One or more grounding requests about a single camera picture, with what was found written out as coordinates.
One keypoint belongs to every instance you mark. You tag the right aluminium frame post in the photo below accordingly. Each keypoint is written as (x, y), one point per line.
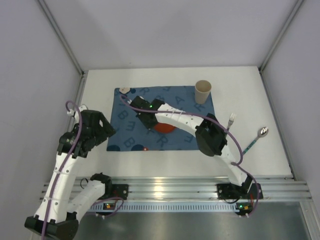
(281, 34)

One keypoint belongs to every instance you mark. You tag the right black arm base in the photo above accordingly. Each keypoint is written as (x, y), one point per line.
(232, 191)

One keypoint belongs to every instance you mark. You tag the fork with teal handle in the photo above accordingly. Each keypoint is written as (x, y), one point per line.
(231, 121)

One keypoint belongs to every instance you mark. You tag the spoon with teal handle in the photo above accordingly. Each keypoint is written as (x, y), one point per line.
(262, 132)

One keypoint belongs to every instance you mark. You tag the aluminium mounting rail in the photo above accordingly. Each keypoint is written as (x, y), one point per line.
(274, 189)

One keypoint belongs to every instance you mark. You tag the left aluminium frame post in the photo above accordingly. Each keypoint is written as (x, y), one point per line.
(58, 32)

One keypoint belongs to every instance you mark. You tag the perforated cable duct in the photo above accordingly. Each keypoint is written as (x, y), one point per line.
(150, 207)

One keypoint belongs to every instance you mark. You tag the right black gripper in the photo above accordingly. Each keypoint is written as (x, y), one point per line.
(144, 118)

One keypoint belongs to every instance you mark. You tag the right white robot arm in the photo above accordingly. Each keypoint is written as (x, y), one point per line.
(210, 135)

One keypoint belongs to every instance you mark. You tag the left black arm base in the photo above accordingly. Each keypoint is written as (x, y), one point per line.
(115, 190)

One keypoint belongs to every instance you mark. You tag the beige paper cup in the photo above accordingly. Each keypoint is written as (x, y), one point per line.
(202, 91)

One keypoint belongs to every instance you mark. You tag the aluminium frame post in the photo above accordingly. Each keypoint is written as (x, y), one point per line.
(58, 32)
(281, 34)

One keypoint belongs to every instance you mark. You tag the red round plate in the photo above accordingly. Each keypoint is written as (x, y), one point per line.
(164, 128)

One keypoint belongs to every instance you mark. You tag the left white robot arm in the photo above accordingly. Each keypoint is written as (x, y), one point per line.
(58, 217)

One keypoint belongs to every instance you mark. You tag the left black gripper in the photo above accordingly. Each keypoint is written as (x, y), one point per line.
(100, 125)

